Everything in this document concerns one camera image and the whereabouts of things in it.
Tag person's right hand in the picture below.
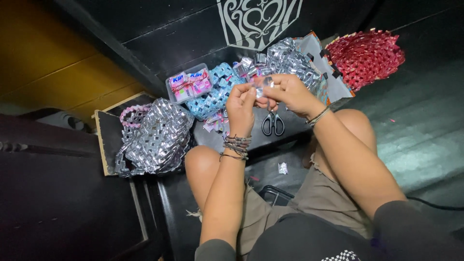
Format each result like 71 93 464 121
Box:
255 74 326 120

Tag person's left hand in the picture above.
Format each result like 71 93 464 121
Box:
225 83 258 138

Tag silver wrapper strip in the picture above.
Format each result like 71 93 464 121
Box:
254 76 275 99

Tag heap of loose wrappers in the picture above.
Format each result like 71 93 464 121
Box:
233 53 272 81

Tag blue woven wrapper bag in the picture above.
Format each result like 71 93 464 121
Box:
185 62 248 122

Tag pink wrapper scraps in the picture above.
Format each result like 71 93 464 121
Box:
202 109 230 133

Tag clear box of pink packets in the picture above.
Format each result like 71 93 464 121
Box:
166 63 214 105

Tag silver woven wrapper mat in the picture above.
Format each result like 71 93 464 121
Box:
266 37 322 94

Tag thin wrist bangles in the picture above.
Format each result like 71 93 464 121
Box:
304 105 333 128

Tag colourful paper bag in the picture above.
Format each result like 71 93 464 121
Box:
293 31 356 106

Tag large silver woven wrapper bag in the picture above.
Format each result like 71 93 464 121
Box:
115 97 195 178

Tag red woven wrapper basket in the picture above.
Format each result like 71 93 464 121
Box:
325 29 406 92

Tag beige frayed shorts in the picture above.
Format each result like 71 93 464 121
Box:
187 152 374 259

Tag black wooden board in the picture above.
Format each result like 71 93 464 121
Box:
91 91 157 177

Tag black sweatshirt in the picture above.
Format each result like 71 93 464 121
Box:
194 200 464 261

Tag black handled scissors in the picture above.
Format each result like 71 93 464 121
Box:
261 103 285 137

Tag beaded wrist bracelets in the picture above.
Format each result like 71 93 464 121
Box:
219 131 253 162

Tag black wire frame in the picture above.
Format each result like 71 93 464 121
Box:
258 184 295 207

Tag pink woven wrapper handle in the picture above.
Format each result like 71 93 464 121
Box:
119 104 153 128

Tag black cable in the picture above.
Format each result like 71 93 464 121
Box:
406 196 464 212

